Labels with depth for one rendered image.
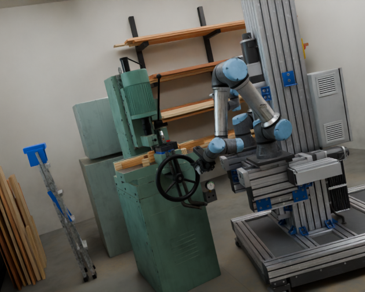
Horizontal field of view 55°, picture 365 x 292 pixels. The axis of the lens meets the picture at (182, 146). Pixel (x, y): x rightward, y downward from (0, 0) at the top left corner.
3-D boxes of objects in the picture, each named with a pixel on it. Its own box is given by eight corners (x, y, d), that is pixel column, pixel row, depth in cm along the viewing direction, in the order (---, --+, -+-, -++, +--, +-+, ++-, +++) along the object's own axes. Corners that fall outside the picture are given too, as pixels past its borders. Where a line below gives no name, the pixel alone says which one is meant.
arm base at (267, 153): (276, 150, 216) (273, 135, 214) (285, 154, 201) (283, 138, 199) (253, 156, 215) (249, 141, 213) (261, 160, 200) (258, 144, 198)
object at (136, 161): (123, 169, 228) (121, 163, 227) (122, 168, 230) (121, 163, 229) (204, 144, 253) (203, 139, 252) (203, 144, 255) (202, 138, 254)
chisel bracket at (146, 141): (149, 149, 231) (146, 137, 230) (142, 148, 244) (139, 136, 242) (159, 146, 234) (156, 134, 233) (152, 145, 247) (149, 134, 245)
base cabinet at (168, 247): (164, 303, 227) (138, 200, 216) (137, 270, 279) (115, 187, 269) (222, 274, 245) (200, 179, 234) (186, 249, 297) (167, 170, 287)
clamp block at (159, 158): (163, 169, 213) (160, 155, 212) (156, 167, 225) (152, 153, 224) (185, 162, 219) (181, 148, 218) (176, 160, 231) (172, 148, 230)
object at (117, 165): (116, 171, 228) (114, 163, 227) (115, 170, 230) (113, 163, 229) (194, 146, 252) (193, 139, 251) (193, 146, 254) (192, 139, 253)
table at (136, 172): (130, 185, 204) (127, 175, 203) (116, 179, 232) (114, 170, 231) (216, 157, 229) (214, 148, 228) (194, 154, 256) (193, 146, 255)
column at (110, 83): (134, 175, 251) (109, 76, 241) (126, 171, 271) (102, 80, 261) (163, 166, 260) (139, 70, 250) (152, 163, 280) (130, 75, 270)
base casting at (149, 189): (138, 200, 217) (135, 186, 216) (115, 186, 269) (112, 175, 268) (200, 178, 235) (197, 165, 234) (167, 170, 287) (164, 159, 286)
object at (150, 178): (138, 185, 217) (137, 179, 216) (128, 181, 236) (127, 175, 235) (194, 167, 233) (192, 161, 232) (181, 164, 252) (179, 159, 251)
